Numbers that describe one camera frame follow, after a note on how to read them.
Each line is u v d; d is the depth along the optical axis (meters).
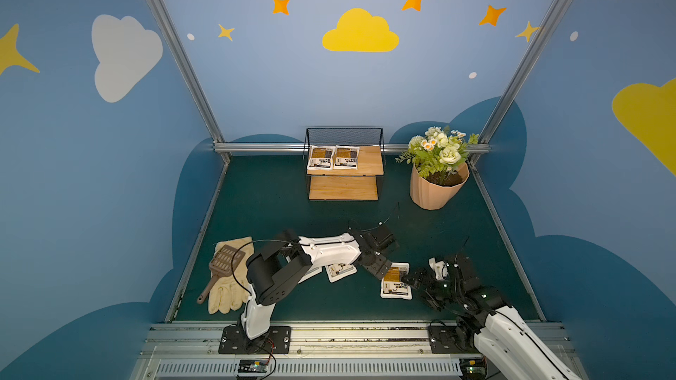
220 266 0.86
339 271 0.88
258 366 0.72
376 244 0.70
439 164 0.81
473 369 0.73
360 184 1.12
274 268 0.49
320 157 0.96
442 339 0.75
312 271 0.88
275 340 0.74
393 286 0.84
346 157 0.98
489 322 0.56
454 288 0.70
